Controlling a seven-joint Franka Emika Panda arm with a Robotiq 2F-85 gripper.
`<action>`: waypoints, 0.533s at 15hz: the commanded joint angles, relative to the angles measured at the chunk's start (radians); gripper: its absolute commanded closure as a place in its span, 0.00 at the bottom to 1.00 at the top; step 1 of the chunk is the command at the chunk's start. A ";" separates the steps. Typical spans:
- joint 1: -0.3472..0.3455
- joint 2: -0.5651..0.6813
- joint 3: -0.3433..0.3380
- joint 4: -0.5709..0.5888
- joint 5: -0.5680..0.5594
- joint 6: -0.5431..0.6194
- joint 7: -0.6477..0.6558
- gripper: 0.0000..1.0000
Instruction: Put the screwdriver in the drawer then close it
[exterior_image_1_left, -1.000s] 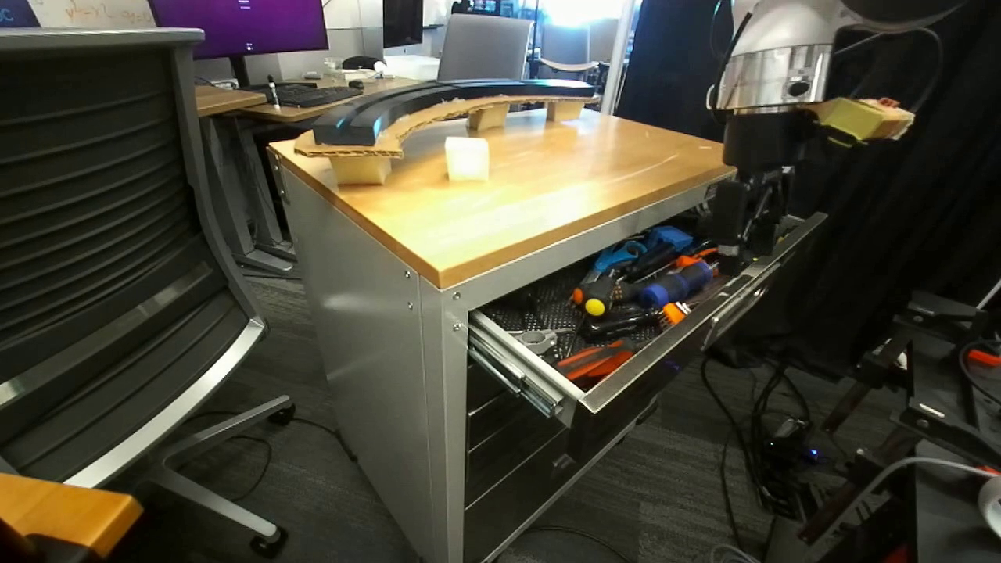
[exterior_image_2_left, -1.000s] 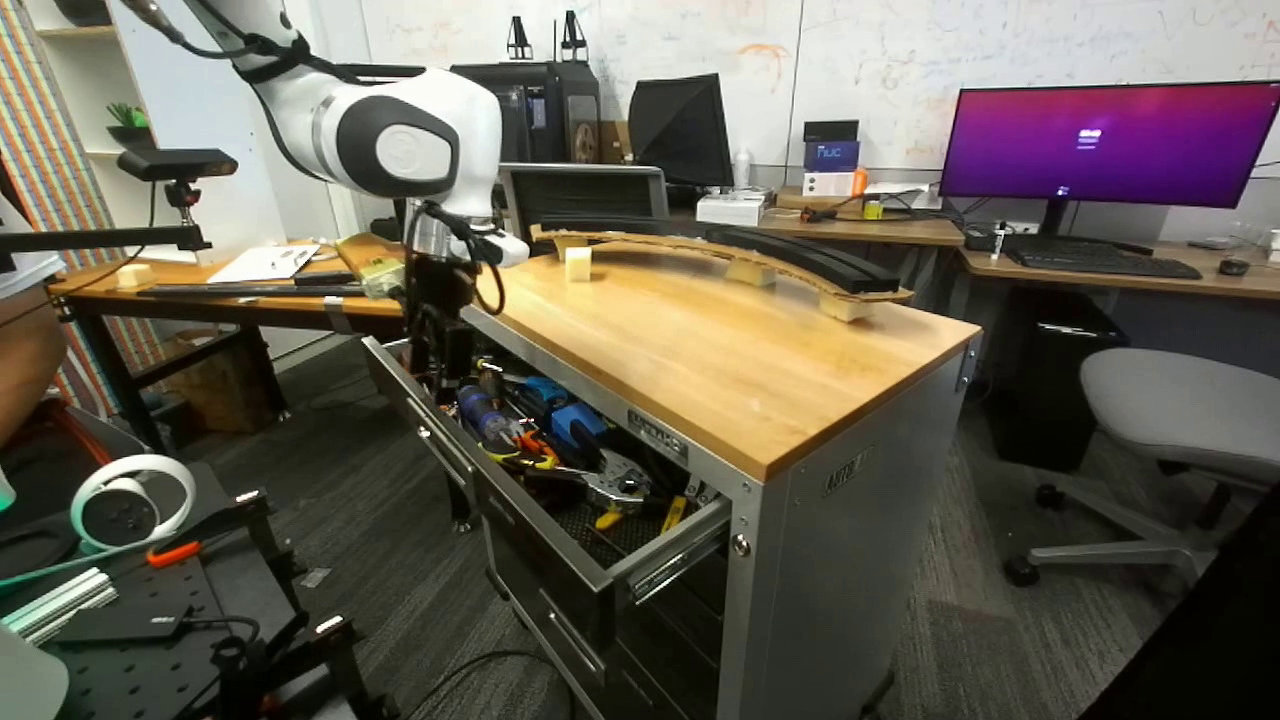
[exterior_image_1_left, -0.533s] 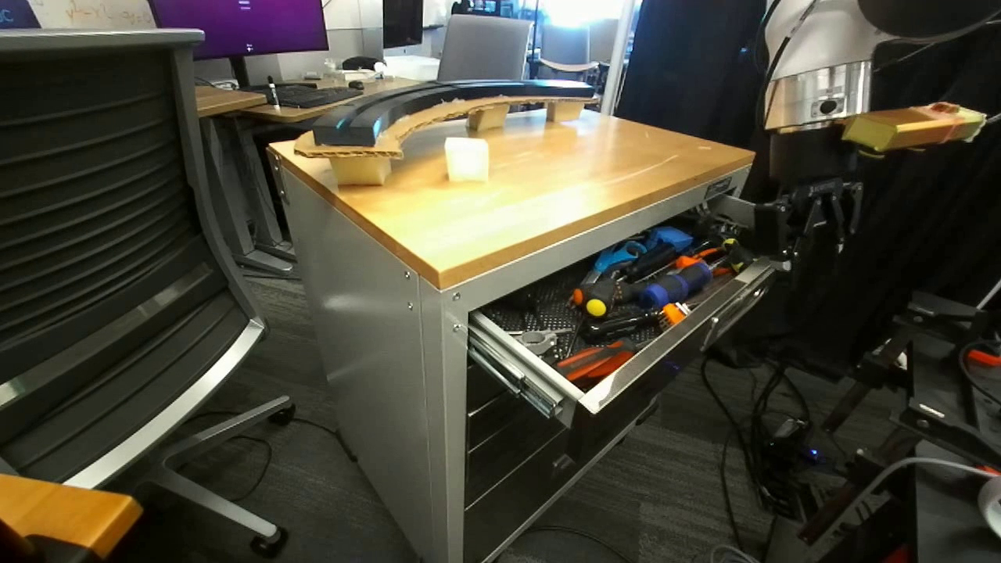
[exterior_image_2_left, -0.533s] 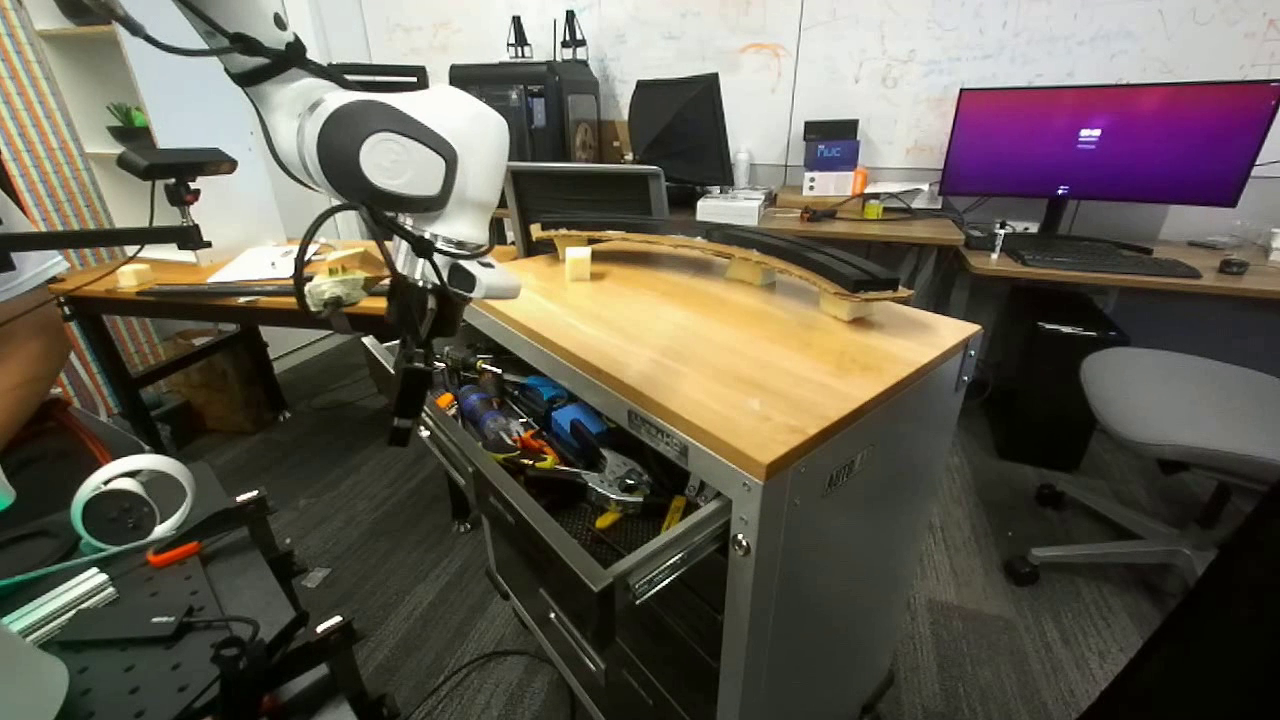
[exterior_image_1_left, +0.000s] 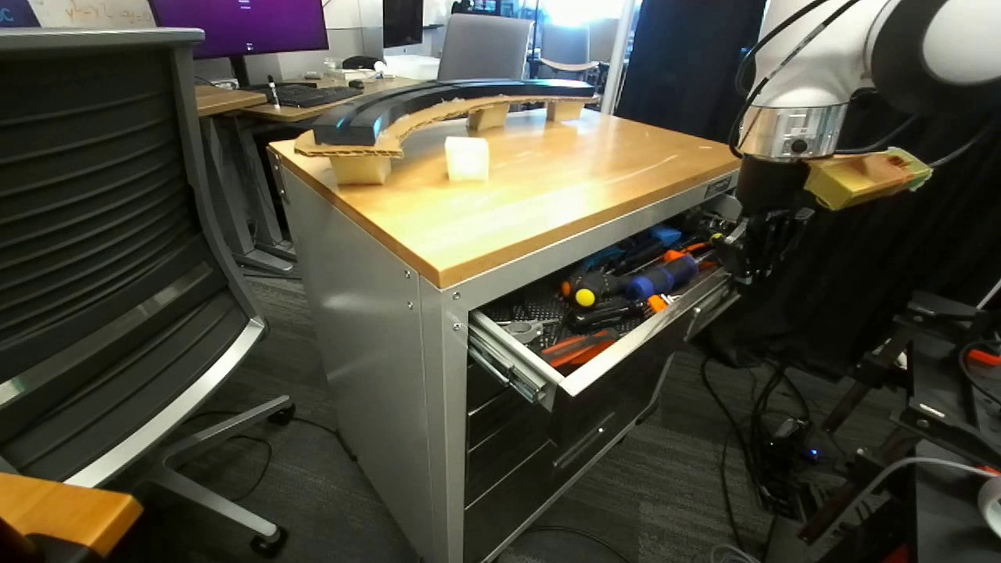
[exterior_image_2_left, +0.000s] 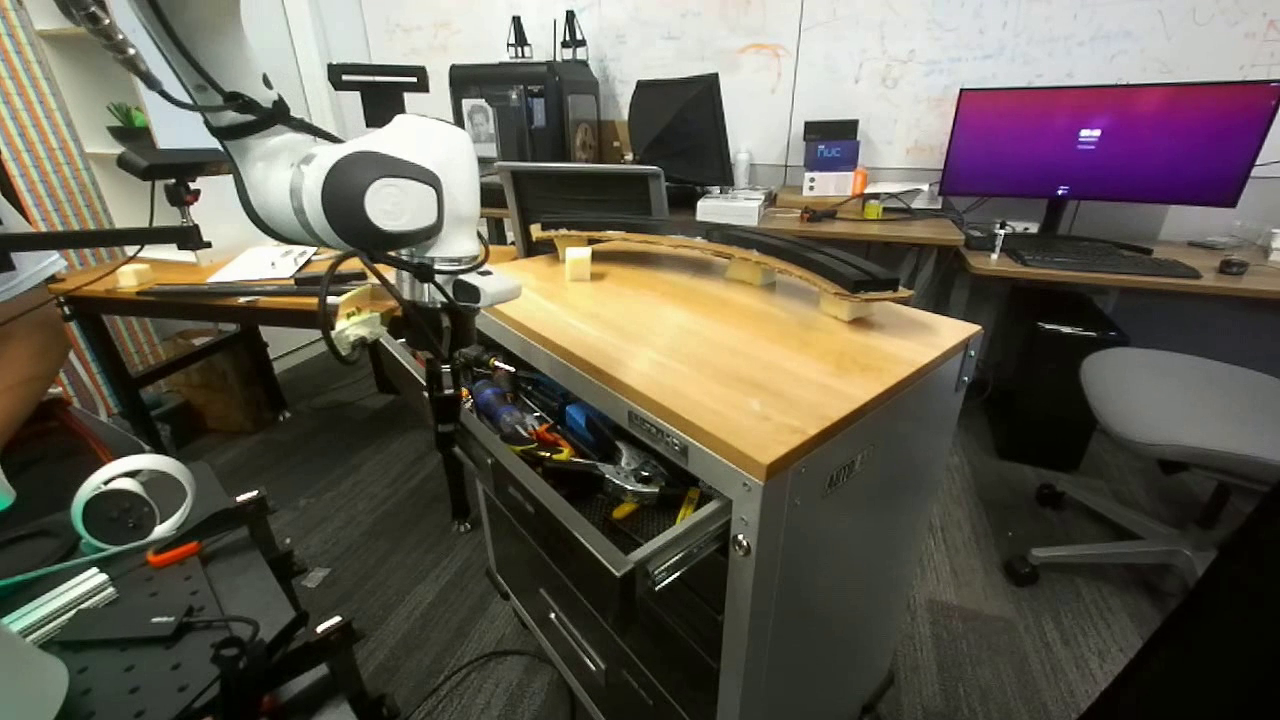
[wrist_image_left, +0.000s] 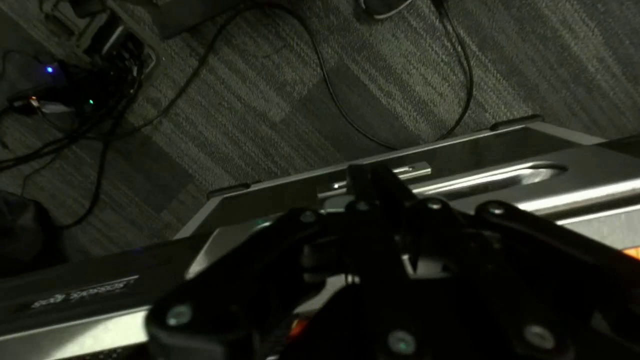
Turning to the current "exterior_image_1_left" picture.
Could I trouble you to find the yellow green wrist camera mount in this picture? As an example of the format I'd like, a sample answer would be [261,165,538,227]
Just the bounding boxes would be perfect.
[801,145,938,217]

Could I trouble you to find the black floor cables bundle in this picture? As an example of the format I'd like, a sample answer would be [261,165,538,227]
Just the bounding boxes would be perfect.
[695,353,842,550]

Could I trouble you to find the white cable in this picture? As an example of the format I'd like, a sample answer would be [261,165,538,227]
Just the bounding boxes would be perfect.
[828,451,1001,525]

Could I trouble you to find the grey background chair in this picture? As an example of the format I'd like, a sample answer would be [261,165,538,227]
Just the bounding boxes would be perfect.
[434,12,535,83]

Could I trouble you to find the blue handled pliers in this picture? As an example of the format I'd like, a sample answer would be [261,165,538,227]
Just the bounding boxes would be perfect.
[579,221,690,277]

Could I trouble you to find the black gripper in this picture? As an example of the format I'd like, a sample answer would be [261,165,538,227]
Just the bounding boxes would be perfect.
[736,154,819,288]

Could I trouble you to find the curved wooden stand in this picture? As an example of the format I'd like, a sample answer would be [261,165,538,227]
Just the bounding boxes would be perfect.
[292,91,597,191]

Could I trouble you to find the steel tool drawer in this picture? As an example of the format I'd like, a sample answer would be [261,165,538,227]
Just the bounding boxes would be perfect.
[467,201,757,412]

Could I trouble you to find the steel workbench with wooden top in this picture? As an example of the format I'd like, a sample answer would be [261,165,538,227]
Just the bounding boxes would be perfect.
[265,105,746,563]

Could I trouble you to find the orange wooden armrest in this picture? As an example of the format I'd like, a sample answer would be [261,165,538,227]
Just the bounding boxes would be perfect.
[0,473,146,563]

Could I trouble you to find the dark mesh office chair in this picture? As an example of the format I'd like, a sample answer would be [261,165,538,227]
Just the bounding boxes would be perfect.
[0,26,298,558]

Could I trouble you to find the black equipment stand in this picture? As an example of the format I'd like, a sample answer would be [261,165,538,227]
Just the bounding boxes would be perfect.
[801,288,1001,563]

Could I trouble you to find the orange black handled tool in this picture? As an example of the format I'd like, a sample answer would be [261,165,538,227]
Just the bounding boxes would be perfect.
[538,327,623,376]

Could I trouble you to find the dark computer monitor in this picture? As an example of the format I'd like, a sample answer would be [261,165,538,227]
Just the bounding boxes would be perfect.
[380,0,426,49]

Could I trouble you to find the blue handled screwdriver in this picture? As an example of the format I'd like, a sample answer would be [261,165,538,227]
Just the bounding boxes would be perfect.
[623,254,701,303]

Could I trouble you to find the black curtain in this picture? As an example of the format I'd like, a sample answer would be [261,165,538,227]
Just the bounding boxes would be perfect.
[614,0,1001,372]

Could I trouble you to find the white translucent plastic cup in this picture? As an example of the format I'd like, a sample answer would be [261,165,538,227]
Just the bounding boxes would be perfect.
[442,134,494,185]

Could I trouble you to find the black keyboard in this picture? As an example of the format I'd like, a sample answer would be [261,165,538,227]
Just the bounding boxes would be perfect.
[269,82,366,110]

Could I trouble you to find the monitor with purple screen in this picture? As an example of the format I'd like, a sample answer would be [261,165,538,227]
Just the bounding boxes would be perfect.
[146,0,333,63]

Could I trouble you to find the orange handled long screwdriver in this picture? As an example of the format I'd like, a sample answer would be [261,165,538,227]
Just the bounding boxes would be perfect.
[558,244,727,306]

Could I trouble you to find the curved black padded bar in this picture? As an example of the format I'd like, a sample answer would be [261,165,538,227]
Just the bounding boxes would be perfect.
[311,76,601,151]

